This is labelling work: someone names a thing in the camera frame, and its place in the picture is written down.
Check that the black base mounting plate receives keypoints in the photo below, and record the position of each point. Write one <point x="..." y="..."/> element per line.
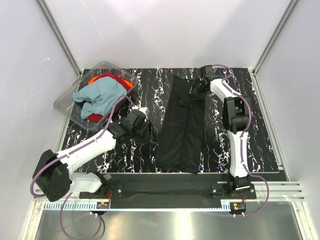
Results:
<point x="170" y="200"/>

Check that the black t shirt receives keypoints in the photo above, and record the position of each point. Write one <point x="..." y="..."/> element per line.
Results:
<point x="181" y="137"/>

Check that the left orange black connector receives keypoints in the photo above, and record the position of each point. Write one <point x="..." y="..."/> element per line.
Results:
<point x="103" y="205"/>

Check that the left aluminium frame post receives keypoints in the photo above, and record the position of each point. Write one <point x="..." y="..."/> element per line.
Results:
<point x="45" y="10"/>

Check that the red t shirt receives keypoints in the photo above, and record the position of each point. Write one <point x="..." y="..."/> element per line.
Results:
<point x="97" y="117"/>

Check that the black marbled table mat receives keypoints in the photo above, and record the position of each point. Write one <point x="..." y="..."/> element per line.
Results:
<point x="153" y="91"/>

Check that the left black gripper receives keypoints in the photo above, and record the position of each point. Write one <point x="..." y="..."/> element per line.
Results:
<point x="150" y="136"/>

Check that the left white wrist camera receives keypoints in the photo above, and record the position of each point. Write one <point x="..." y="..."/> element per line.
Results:
<point x="145" y="111"/>

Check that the right aluminium frame post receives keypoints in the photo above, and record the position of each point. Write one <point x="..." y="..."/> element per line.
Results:
<point x="289" y="10"/>

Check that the light blue t shirt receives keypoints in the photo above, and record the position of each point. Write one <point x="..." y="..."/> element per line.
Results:
<point x="99" y="96"/>

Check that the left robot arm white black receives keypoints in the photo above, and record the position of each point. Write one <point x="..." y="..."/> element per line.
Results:
<point x="56" y="175"/>

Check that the clear plastic bin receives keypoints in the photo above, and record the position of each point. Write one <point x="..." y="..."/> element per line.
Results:
<point x="72" y="110"/>

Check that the aluminium rail crossbar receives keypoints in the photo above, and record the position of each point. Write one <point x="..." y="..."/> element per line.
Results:
<point x="275" y="191"/>

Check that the orange t shirt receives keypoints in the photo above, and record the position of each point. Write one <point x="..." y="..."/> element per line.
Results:
<point x="121" y="81"/>

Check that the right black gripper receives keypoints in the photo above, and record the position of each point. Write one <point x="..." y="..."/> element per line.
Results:
<point x="193" y="90"/>

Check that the white slotted cable duct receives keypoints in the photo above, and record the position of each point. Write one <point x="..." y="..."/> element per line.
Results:
<point x="116" y="206"/>

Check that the aluminium frame post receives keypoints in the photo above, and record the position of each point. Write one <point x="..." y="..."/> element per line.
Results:
<point x="45" y="10"/>
<point x="289" y="10"/>

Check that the orange black connector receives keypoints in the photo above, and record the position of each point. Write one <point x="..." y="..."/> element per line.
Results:
<point x="238" y="206"/>
<point x="103" y="205"/>

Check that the right orange black connector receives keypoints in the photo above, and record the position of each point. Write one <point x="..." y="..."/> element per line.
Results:
<point x="238" y="206"/>

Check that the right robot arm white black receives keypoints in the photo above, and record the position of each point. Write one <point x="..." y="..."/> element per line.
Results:
<point x="236" y="118"/>

